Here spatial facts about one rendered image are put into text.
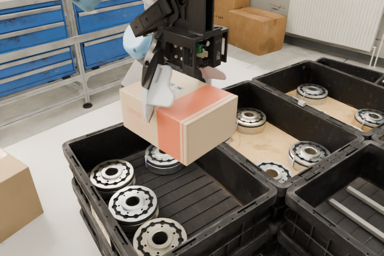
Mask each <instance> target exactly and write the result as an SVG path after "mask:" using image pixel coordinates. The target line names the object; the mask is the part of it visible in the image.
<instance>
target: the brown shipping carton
mask: <svg viewBox="0 0 384 256"><path fill-rule="evenodd" d="M43 213H44V211H43V208H42V205H41V202H40V199H39V196H38V193H37V190H36V188H35V184H34V181H33V178H32V176H31V172H30V169H29V167H28V166H27V165H25V164H24V163H22V162H21V161H19V160H18V159H16V158H15V157H13V156H12V155H10V154H9V153H8V152H6V151H4V150H3V149H2V148H0V243H2V242H3V241H5V240H6V239H8V238H9V237H10V236H12V235H13V234H14V233H16V232H17V231H18V230H20V229H21V228H23V227H24V226H26V225H27V224H28V223H30V222H31V221H33V220H34V219H36V218H37V217H38V216H40V215H41V214H43Z"/></svg>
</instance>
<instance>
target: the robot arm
mask: <svg viewBox="0 0 384 256"><path fill-rule="evenodd" d="M71 1H72V2H73V3H74V4H76V5H77V6H78V7H79V8H80V9H82V10H83V11H85V12H91V11H93V10H94V9H95V8H96V7H97V6H98V5H99V3H100V2H101V1H102V0H71ZM143 1H144V8H145V11H144V12H143V13H142V14H140V15H138V16H137V17H136V18H135V20H133V21H132V22H131V23H129V25H128V27H127V29H126V31H125V33H124V35H123V46H124V48H125V50H126V51H127V52H128V53H129V54H130V56H131V57H132V58H133V59H136V60H137V61H138V62H139V63H140V64H142V65H143V68H142V81H141V86H142V108H143V116H144V120H145V121H146V122H147V123H149V122H150V120H151V117H152V114H153V112H154V106H160V107H170V106H172V105H173V103H174V100H175V94H174V93H173V91H172V89H171V87H170V80H171V76H172V74H173V70H175V71H178V72H180V73H182V74H185V75H186V74H189V75H192V76H195V75H196V76H198V78H199V80H200V81H201V82H204V83H208V84H210V85H211V83H212V79H220V80H225V79H226V75H225V73H224V72H223V71H221V70H220V69H218V68H217V66H219V65H221V62H224V63H226V62H227V46H228V36H229V28H227V27H223V26H219V25H215V24H214V0H143ZM222 37H224V38H225V49H224V54H222Z"/></svg>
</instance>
